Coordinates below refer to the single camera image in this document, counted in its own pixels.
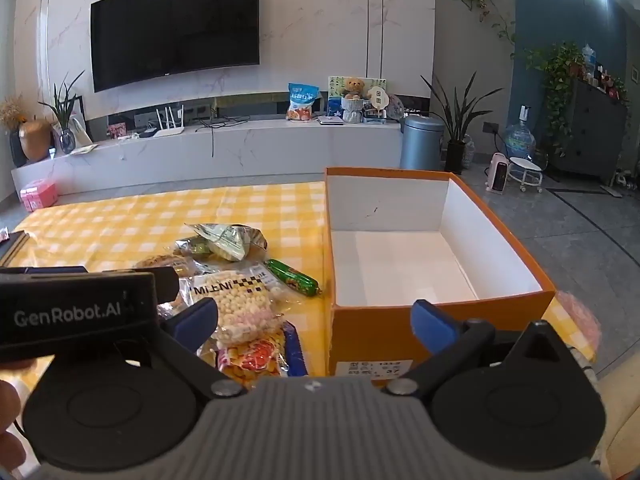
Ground black television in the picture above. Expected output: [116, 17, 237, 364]
[90, 0, 261, 93]

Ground silver green snack packet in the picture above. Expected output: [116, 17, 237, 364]
[174, 237, 211, 260]

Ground orange cardboard box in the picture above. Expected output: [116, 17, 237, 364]
[324, 166, 557, 387]

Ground black cable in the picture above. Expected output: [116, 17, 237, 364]
[195, 115, 251, 158]

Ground dark flat board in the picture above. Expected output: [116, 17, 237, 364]
[0, 231, 32, 267]

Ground white rolling stool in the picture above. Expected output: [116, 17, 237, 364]
[507, 156, 545, 193]

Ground beige sofa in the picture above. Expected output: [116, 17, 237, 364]
[590, 360, 640, 480]

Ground green white snack packet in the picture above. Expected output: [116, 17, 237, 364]
[184, 222, 269, 262]

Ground pink space heater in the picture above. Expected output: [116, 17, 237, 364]
[487, 152, 510, 193]

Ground large blue snack bag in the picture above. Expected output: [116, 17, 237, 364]
[286, 82, 321, 123]

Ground brown round vase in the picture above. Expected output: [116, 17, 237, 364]
[18, 119, 54, 163]

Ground blue snack packet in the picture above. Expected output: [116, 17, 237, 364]
[281, 321, 312, 377]

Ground clear packet of puffed balls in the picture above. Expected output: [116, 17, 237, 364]
[191, 266, 283, 347]

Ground red yellow snack packet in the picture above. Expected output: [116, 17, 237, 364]
[216, 332, 292, 388]

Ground round paper fan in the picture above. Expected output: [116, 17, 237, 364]
[367, 85, 391, 111]

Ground teddy bear in white wrap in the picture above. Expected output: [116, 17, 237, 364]
[341, 76, 367, 125]

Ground pink fluffy cushion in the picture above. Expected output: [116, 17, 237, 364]
[554, 290, 601, 363]

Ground row of small ornaments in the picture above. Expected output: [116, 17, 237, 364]
[580, 45, 630, 106]

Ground trailing pothos plant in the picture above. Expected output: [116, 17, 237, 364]
[525, 42, 583, 158]

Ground blue-grey trash can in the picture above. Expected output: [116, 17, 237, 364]
[400, 114, 446, 172]

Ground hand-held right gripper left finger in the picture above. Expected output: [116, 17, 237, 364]
[52, 298, 248, 402]

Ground dried flowers in dark vase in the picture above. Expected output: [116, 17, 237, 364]
[0, 94, 29, 168]

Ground brown bread packet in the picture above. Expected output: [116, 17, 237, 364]
[134, 254, 197, 282]

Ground water jug with pump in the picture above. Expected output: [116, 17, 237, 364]
[504, 105, 537, 161]

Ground white router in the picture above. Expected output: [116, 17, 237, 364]
[152, 105, 187, 139]

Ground potted plant in black pot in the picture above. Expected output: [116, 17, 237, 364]
[420, 71, 503, 175]

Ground bamboo print picture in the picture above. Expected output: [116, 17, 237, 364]
[327, 76, 387, 111]

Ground green plant in glass vase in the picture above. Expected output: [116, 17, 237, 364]
[39, 71, 86, 156]

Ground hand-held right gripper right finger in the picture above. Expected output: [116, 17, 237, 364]
[387, 298, 577, 402]

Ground pink box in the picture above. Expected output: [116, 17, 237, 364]
[20, 179, 57, 212]

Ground white marble tv console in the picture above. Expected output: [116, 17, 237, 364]
[11, 119, 404, 196]

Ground grey dresser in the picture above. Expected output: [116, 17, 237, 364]
[550, 79, 630, 183]

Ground person's left hand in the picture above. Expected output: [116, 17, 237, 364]
[0, 379, 27, 478]

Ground green sausage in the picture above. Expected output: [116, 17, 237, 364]
[264, 258, 323, 297]

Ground yellow checkered tablecloth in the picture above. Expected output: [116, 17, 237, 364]
[0, 181, 581, 397]

